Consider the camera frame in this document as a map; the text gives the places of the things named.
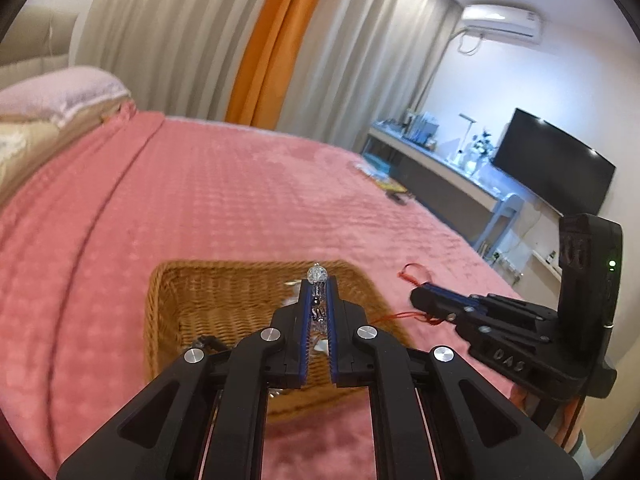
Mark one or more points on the black television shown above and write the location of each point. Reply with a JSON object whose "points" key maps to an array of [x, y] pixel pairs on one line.
{"points": [[555, 165]]}

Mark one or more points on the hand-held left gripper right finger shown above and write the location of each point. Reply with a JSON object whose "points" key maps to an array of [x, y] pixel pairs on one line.
{"points": [[332, 325]]}

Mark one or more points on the light purple pillow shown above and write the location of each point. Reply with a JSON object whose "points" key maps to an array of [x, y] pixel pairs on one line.
{"points": [[65, 90]]}

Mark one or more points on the white air conditioner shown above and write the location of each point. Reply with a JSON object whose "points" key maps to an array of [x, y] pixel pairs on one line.
{"points": [[502, 22]]}

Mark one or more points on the white wall desk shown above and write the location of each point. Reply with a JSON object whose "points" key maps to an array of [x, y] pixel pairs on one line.
{"points": [[435, 175]]}

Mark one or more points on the orange curtain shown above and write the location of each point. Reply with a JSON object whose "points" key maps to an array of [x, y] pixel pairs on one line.
{"points": [[280, 50]]}

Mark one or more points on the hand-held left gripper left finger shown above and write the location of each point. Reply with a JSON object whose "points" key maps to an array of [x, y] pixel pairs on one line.
{"points": [[304, 325]]}

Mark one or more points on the person's right hand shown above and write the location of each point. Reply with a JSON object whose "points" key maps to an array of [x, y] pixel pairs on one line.
{"points": [[525, 401]]}

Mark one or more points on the beige padded headboard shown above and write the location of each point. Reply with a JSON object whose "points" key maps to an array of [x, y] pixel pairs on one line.
{"points": [[35, 40]]}

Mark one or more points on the row of desk books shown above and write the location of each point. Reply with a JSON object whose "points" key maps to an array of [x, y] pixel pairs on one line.
{"points": [[422, 130]]}

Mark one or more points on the white flower vase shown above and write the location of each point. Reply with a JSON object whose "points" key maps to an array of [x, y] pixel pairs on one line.
{"points": [[481, 152]]}

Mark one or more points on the grey curtain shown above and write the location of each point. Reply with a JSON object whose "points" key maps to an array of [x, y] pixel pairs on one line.
{"points": [[370, 60], [165, 35]]}

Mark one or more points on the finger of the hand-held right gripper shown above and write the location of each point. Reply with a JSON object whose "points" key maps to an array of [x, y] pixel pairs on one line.
{"points": [[465, 296], [435, 307]]}

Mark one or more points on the brown woven basket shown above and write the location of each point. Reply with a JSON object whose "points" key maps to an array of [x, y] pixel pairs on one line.
{"points": [[200, 300]]}

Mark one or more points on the light blue chair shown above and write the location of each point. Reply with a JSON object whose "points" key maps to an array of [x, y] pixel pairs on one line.
{"points": [[505, 215]]}

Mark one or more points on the white desk lamp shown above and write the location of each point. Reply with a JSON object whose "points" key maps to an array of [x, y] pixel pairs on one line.
{"points": [[462, 140]]}

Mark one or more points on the colourful books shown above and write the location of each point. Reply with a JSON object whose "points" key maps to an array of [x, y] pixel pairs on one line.
{"points": [[382, 177]]}

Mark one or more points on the pink fleece blanket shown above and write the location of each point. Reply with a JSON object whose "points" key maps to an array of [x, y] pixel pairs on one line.
{"points": [[175, 200]]}

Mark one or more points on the black smartwatch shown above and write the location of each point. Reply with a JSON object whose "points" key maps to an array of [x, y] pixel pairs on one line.
{"points": [[212, 343]]}

